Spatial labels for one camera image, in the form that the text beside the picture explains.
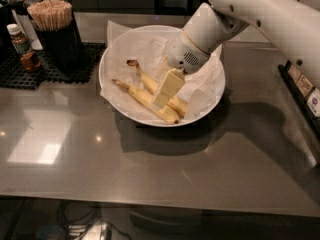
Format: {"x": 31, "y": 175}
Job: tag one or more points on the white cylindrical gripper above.
{"x": 184, "y": 55}

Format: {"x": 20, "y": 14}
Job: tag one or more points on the white parchment paper liner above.
{"x": 140, "y": 47}

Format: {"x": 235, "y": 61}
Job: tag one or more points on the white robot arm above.
{"x": 290, "y": 26}

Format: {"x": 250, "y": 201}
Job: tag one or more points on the black grid rubber mat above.
{"x": 13, "y": 75}

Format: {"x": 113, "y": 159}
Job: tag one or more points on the white bowl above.
{"x": 133, "y": 110}

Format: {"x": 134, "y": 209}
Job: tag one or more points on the small brown sauce bottle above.
{"x": 30, "y": 61}

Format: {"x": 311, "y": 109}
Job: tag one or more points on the bundle of wooden chopsticks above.
{"x": 51, "y": 15}

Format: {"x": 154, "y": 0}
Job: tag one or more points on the green sauce bottle white cap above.
{"x": 18, "y": 39}

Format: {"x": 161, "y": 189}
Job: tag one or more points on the dark-lidded shaker jar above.
{"x": 21, "y": 17}

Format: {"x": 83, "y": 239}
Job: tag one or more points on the yellow banana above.
{"x": 167, "y": 114}
{"x": 176, "y": 103}

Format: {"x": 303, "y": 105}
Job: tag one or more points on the black chopstick holder cup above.
{"x": 64, "y": 46}

